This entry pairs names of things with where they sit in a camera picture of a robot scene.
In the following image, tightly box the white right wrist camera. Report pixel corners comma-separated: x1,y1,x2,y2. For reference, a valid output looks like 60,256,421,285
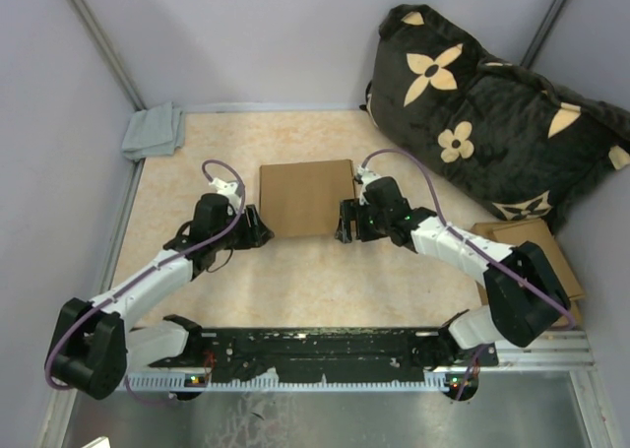
354,165,381,206

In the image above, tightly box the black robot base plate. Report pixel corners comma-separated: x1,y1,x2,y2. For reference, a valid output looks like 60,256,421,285
150,327,475,384

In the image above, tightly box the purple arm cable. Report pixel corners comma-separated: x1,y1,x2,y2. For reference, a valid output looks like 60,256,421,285
361,148,578,403
42,159,247,408

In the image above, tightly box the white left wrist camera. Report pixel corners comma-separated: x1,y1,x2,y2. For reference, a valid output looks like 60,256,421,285
209,177,245,210

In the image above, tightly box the stack of flat cardboard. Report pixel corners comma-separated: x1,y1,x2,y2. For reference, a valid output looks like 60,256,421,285
471,219,584,346

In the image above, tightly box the black plush flower pillow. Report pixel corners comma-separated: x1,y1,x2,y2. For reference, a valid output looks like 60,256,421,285
365,4,629,230

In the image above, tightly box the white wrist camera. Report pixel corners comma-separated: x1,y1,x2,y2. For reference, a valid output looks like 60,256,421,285
354,165,381,206
209,177,245,210

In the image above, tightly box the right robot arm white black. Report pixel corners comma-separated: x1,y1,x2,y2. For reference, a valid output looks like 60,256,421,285
336,175,574,365

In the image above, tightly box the grey folded cloth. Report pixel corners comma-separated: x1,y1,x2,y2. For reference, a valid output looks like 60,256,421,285
121,102,185,161

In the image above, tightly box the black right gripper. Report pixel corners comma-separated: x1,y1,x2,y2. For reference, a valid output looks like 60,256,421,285
335,198,390,245

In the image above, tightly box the brown cardboard box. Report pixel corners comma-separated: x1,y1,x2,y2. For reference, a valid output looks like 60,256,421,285
259,160,355,238

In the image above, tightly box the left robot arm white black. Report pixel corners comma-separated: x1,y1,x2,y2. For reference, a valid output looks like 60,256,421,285
44,193,274,400

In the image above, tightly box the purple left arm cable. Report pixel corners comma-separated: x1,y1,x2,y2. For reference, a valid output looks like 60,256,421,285
42,159,247,408

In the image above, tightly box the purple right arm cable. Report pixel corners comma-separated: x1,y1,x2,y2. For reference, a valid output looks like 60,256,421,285
361,148,578,403

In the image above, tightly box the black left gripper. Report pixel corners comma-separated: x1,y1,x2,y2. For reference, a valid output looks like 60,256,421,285
213,205,274,251

